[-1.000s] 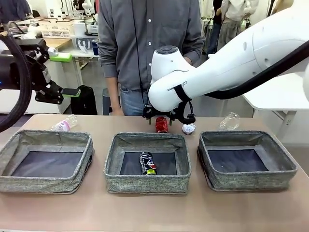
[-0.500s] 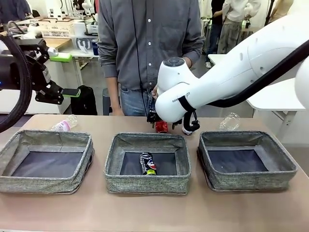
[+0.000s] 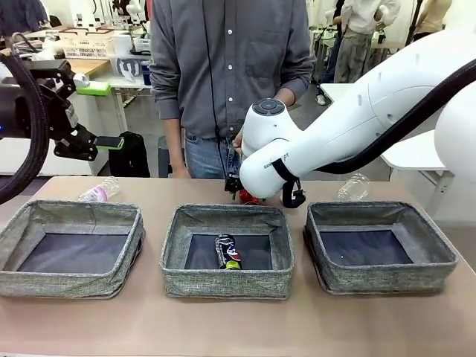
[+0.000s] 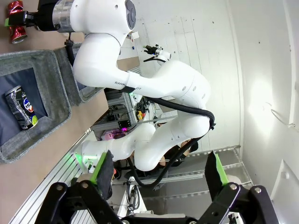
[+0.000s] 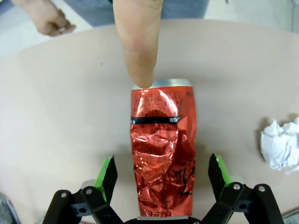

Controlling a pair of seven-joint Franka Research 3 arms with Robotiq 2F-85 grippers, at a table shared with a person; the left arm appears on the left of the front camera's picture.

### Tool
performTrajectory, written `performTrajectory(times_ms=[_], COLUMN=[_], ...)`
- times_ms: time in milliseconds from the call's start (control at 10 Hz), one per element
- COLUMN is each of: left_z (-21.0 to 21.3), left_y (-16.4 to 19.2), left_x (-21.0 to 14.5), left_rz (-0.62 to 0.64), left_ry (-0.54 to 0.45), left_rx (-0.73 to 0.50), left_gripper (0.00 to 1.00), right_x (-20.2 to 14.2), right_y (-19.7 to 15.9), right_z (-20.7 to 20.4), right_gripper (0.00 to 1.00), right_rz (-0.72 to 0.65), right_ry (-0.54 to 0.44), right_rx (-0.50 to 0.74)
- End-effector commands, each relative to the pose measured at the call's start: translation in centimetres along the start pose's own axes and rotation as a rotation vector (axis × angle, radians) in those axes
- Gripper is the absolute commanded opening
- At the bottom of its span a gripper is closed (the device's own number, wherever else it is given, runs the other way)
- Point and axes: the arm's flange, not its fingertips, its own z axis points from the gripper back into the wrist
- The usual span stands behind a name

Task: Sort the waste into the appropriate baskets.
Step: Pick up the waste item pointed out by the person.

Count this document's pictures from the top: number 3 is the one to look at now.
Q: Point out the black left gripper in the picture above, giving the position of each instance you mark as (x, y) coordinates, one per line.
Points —
(63, 111)

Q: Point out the crushed red can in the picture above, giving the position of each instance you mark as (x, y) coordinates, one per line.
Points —
(247, 197)

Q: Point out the crushed black Pepsi can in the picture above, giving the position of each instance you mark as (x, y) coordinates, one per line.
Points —
(227, 251)

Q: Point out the clear bottle pink label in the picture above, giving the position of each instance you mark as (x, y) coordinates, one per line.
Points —
(98, 190)

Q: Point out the clear plastic bottle without label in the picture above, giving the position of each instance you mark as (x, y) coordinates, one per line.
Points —
(353, 187)

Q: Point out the person's right forearm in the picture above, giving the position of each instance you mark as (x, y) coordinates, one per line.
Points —
(173, 145)

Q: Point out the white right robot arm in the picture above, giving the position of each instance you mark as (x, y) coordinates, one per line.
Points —
(353, 111)

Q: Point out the person's left forearm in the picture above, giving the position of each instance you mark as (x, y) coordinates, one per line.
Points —
(285, 97)

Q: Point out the person's left hand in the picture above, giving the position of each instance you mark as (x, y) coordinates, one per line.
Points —
(238, 142)

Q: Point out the person's right hand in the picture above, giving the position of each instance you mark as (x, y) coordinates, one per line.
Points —
(181, 174)

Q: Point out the white table with thin legs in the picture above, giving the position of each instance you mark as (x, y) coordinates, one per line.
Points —
(119, 83)

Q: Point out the black backpack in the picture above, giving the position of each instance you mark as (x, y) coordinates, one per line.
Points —
(128, 156)

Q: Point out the blue drink can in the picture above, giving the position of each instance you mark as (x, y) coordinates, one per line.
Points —
(146, 76)

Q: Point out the grey stool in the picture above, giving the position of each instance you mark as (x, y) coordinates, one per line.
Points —
(163, 156)

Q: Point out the white cylinder container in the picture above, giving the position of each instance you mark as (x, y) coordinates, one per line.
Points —
(121, 44)

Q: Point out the white slatted basket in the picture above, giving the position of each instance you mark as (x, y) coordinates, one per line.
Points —
(141, 46)

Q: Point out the grey fabric basket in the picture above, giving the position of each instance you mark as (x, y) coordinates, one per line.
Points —
(74, 286)
(223, 284)
(372, 279)

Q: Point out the background person in dark clothes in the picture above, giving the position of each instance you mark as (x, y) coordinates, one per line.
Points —
(22, 15)

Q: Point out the person in grey shirt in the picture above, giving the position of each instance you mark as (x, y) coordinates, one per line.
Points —
(230, 56)

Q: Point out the background person in white clothes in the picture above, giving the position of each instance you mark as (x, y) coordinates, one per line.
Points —
(353, 56)

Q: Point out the black tripod pole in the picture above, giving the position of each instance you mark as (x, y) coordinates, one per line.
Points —
(414, 22)

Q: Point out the background person in beige top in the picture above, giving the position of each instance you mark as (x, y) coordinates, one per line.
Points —
(431, 18)

